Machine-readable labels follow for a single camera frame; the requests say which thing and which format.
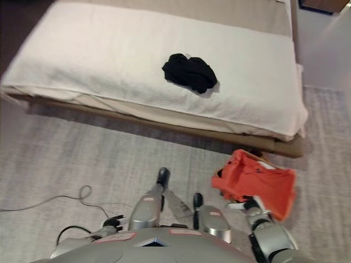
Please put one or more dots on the robot left black hand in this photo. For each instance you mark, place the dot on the robot left black hand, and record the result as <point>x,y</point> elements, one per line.
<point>114,222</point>

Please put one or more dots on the robot right black hand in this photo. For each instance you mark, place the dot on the robot right black hand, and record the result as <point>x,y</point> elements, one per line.
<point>251,205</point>

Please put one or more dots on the orange shirt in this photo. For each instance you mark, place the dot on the orange shirt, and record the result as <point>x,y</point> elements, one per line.
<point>260,182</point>

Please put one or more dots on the black garment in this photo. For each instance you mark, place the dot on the black garment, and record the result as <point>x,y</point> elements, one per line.
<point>189,72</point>

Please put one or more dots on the robot left silver arm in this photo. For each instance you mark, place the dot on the robot left silver arm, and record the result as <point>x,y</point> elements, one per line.
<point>82,241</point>

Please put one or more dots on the robot right silver arm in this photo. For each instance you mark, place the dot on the robot right silver arm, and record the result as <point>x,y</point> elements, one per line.
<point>274,238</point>

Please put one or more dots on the bed with white cover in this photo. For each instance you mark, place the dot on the bed with white cover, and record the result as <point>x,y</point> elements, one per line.
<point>192,131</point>

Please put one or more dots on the white bed blanket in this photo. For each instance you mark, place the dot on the white bed blanket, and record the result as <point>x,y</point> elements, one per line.
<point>109,60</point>

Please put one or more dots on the beige bed sheet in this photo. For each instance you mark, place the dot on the beige bed sheet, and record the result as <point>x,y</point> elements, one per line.
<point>219,13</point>

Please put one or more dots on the robot right silver leg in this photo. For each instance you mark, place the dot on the robot right silver leg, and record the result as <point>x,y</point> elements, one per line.
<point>214,222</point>

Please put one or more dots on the robot grey torso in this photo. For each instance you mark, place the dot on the robot grey torso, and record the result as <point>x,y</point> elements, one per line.
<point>153,248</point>

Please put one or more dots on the grey woven rug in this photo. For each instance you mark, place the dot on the grey woven rug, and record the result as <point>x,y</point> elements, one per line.
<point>82,164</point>

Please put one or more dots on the dark furniture piece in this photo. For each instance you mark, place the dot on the dark furniture piece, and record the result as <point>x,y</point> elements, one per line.
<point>319,4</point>

